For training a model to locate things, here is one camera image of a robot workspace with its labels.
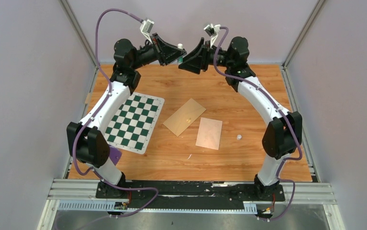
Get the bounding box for tan kraft envelope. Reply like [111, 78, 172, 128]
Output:
[163, 99, 206, 137]

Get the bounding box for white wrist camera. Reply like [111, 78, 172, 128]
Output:
[203, 23, 221, 47]
[140, 18, 154, 43]

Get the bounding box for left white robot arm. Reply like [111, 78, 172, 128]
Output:
[66, 33, 187, 198]

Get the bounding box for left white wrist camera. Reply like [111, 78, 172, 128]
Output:
[140, 18, 154, 43]

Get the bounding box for purple plastic piece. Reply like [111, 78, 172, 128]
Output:
[109, 145, 122, 165]

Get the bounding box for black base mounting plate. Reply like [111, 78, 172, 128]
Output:
[95, 180, 285, 210]

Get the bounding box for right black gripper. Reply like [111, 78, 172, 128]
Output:
[178, 38, 233, 74]

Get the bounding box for green white chessboard mat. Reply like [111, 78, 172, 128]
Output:
[104, 92, 165, 155]

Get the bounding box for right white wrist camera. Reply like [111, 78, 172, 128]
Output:
[203, 23, 221, 47]

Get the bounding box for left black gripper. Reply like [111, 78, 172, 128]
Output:
[130, 33, 186, 70]

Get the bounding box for white green glue stick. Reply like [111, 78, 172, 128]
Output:
[177, 44, 184, 64]

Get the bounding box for pink paper envelope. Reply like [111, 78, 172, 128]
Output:
[195, 117, 223, 150]

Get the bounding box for aluminium frame rail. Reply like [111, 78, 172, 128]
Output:
[37, 179, 345, 230]

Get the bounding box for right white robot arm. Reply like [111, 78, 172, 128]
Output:
[178, 36, 302, 200]

